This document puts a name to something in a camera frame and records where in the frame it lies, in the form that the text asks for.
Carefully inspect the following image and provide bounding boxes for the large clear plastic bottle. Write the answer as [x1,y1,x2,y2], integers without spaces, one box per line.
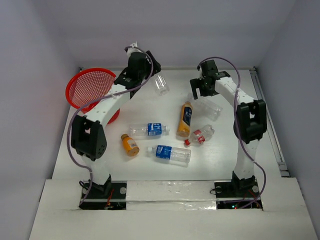
[187,93,223,122]

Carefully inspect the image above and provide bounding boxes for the blue label bottle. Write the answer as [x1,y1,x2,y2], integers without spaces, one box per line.
[146,145,192,167]
[129,122,171,137]

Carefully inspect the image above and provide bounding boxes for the tall orange juice bottle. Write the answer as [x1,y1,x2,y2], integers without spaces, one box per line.
[176,101,193,138]

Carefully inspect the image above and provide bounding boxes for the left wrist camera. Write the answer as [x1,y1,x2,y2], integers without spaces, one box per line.
[124,41,141,58]

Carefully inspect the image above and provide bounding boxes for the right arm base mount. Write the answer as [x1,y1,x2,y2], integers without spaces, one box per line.
[210,176,263,210]

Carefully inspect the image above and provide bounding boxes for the clear unlabeled plastic bottle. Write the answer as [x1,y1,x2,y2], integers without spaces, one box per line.
[154,74,170,96]

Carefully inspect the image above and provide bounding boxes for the blue label bottle middle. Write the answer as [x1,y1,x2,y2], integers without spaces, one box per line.
[129,122,171,137]

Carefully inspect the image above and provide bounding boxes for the crushed red label bottle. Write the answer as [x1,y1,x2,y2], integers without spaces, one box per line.
[184,124,215,147]

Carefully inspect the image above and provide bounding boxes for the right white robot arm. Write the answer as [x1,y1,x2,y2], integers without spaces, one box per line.
[190,57,267,199]

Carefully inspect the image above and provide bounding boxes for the red mesh plastic bin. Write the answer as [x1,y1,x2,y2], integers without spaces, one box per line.
[65,67,116,114]

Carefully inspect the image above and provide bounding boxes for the aluminium rail right edge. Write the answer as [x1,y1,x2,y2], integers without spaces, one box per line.
[249,67,291,178]

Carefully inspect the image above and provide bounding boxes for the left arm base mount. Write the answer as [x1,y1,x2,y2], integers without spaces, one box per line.
[79,181,127,210]

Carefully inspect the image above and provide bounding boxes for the blue label bottle front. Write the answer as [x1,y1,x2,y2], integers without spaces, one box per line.
[146,145,192,167]

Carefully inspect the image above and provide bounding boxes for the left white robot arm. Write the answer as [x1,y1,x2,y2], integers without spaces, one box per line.
[66,46,161,200]

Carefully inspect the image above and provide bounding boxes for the small orange juice bottle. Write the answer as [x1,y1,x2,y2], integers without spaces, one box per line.
[121,134,140,157]

